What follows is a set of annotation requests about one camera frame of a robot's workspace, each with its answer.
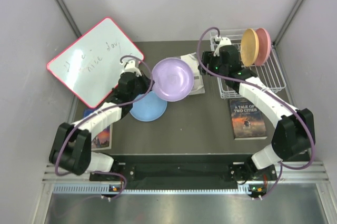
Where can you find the pink plate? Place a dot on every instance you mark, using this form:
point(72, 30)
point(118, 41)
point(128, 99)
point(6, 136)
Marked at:
point(264, 46)

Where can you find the yellow plate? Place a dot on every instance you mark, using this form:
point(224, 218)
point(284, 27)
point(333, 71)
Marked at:
point(249, 47)

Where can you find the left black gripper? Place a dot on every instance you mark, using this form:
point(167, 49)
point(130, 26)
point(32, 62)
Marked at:
point(145, 80)

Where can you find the Tale of Two Cities book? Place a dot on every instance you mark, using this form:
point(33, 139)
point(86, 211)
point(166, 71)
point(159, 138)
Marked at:
point(247, 120)

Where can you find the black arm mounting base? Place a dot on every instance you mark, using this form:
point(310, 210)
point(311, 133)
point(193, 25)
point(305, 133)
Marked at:
point(226, 167)

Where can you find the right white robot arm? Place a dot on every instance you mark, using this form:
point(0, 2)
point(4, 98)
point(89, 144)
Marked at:
point(293, 128)

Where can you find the pink framed whiteboard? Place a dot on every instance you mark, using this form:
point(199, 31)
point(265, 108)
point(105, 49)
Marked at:
point(92, 65)

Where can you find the blue orange cover book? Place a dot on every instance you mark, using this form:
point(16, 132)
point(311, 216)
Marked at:
point(103, 141)

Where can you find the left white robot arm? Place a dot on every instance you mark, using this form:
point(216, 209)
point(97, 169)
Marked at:
point(71, 151)

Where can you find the blue plate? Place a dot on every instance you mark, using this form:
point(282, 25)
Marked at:
point(149, 108)

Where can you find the purple plate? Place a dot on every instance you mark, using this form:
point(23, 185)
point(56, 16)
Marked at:
point(173, 79)

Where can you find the aluminium frame rail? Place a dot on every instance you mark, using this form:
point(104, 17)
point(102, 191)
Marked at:
point(315, 173)

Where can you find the white wire dish rack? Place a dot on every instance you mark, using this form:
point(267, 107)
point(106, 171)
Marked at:
point(269, 73)

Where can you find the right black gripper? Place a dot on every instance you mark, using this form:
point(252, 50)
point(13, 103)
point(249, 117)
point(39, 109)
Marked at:
point(209, 58)

